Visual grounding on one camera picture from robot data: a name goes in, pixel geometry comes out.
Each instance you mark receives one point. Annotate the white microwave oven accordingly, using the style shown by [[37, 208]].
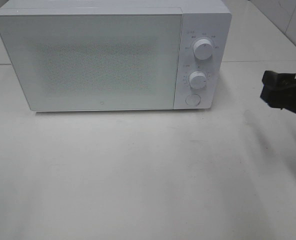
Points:
[[209, 19]]

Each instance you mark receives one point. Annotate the white microwave knob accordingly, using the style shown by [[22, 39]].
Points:
[[203, 49], [197, 80]]

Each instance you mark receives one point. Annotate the round white door button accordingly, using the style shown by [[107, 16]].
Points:
[[193, 100]]

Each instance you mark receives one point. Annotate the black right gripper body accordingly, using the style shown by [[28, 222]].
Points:
[[288, 93]]

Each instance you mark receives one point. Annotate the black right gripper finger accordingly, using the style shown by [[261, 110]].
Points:
[[274, 99], [275, 80]]

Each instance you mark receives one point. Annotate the white microwave door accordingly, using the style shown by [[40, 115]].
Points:
[[94, 62]]

